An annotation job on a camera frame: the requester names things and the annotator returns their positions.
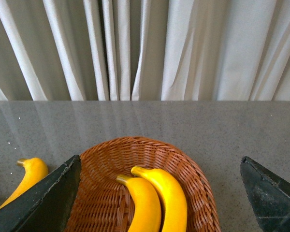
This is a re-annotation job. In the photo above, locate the yellow banana in basket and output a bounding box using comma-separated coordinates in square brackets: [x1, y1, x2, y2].
[116, 174, 162, 232]
[131, 166, 188, 232]

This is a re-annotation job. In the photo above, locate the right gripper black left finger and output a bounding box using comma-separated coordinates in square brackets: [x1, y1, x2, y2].
[0, 155, 82, 232]

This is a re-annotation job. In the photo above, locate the yellow plastic banana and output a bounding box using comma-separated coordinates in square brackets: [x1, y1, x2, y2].
[0, 158, 49, 209]

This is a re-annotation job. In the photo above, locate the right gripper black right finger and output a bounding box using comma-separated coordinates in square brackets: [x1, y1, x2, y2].
[240, 156, 290, 232]

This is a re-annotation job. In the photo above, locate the yellow banana left in basket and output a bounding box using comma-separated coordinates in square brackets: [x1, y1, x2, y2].
[116, 174, 162, 232]

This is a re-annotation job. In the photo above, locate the right brown wicker basket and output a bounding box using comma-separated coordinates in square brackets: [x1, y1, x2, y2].
[65, 136, 220, 232]

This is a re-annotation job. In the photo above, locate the yellow banana right in basket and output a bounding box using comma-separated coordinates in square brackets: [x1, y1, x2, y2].
[131, 166, 188, 232]

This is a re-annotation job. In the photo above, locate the white pleated curtain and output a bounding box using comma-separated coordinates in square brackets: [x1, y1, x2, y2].
[0, 0, 290, 101]

